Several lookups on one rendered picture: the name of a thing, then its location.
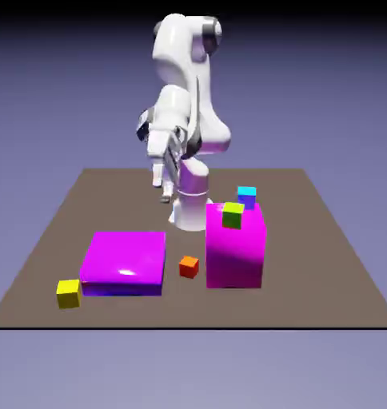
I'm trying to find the large tall magenta box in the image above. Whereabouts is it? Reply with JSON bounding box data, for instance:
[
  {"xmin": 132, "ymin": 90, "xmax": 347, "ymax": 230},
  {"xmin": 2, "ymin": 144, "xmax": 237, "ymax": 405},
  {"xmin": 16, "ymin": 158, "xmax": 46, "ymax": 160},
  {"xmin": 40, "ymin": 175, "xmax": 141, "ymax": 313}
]
[{"xmin": 205, "ymin": 202, "xmax": 267, "ymax": 289}]

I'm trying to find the small yellow cube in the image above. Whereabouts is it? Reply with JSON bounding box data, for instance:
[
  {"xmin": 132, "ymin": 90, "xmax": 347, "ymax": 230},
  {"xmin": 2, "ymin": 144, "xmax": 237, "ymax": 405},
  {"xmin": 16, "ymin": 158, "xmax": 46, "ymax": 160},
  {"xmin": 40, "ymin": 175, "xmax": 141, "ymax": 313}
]
[{"xmin": 55, "ymin": 279, "xmax": 82, "ymax": 310}]

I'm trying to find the large flat magenta box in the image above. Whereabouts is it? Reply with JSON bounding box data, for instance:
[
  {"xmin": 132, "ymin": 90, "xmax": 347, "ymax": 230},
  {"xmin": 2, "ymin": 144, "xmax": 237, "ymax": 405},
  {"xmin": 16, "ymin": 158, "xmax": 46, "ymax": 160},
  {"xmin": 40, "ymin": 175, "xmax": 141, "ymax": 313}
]
[{"xmin": 79, "ymin": 231, "xmax": 166, "ymax": 297}]

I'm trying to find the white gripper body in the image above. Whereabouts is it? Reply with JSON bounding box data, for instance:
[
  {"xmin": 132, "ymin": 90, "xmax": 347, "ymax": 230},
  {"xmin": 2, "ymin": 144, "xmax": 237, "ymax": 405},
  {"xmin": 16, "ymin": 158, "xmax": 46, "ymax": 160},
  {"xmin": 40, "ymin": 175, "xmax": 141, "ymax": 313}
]
[{"xmin": 146, "ymin": 127, "xmax": 183, "ymax": 186}]

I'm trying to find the small green cube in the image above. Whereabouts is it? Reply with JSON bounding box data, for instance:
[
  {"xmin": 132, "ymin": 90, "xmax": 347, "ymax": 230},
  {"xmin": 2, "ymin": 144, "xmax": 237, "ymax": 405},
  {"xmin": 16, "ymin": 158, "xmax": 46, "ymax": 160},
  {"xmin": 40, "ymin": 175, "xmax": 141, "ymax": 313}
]
[{"xmin": 221, "ymin": 201, "xmax": 245, "ymax": 230}]

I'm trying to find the small orange cube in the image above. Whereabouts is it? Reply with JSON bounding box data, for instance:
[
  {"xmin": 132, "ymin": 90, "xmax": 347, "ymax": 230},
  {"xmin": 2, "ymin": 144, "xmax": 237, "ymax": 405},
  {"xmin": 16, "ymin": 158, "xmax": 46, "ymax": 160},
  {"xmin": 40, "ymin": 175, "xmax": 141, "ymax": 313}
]
[{"xmin": 178, "ymin": 255, "xmax": 200, "ymax": 280}]

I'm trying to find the small cyan cube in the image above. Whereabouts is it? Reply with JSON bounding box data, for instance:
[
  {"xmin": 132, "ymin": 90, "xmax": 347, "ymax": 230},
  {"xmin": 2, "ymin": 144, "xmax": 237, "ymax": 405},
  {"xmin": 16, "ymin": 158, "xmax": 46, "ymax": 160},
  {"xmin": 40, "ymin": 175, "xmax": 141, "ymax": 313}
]
[{"xmin": 237, "ymin": 186, "xmax": 257, "ymax": 211}]

